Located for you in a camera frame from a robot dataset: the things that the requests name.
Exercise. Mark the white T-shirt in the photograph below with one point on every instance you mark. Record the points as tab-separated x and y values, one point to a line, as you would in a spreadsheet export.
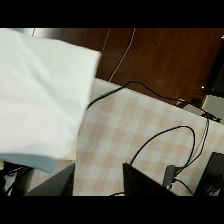
40	93

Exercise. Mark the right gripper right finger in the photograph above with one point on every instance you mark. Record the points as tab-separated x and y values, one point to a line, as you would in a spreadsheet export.
143	183

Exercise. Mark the light blue garment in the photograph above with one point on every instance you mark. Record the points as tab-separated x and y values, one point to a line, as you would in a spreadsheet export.
36	163

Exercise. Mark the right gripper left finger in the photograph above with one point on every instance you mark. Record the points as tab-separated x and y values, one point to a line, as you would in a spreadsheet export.
56	185

